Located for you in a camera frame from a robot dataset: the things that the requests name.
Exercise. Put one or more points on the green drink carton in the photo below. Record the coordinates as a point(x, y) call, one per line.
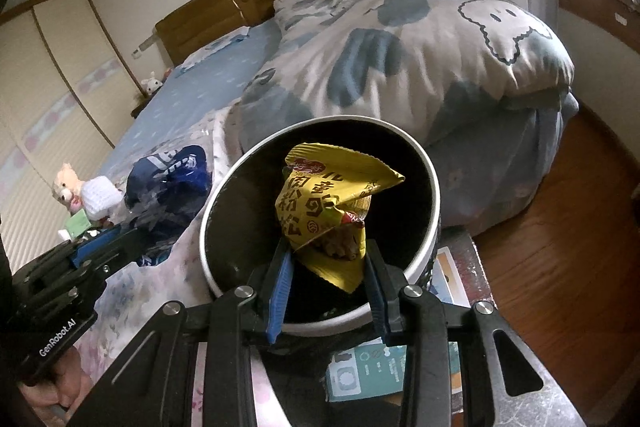
point(77, 224)

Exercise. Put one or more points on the blue snack bag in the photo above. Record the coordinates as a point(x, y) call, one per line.
point(164, 193)

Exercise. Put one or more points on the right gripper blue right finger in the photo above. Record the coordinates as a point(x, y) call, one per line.
point(381, 295)

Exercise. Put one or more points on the blue bed sheet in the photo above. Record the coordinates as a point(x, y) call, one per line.
point(186, 98)

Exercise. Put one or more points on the yellow snack wrapper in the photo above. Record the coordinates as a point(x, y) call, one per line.
point(322, 206)

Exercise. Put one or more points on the grey patterned duvet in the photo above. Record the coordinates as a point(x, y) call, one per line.
point(426, 66)

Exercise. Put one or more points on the white foam fruit net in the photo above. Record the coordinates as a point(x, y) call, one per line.
point(99, 196)

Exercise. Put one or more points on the cream teddy bear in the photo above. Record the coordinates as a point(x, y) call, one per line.
point(66, 188)

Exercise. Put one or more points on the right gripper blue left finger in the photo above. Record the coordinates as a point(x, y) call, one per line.
point(278, 287)

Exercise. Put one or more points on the teal booklet under bin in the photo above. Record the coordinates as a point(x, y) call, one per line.
point(373, 370)

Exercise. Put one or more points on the white rabbit plush toy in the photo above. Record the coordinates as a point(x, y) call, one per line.
point(151, 84)

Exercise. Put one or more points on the person's left hand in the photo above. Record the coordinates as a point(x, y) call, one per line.
point(55, 400)

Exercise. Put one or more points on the white round trash bin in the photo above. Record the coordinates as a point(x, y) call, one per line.
point(241, 232)

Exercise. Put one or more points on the blue white pillow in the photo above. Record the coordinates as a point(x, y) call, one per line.
point(198, 56)

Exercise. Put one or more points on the white sliding wardrobe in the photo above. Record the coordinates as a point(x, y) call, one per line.
point(66, 98)

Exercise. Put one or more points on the dark wooden nightstand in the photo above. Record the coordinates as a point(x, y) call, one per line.
point(138, 109)

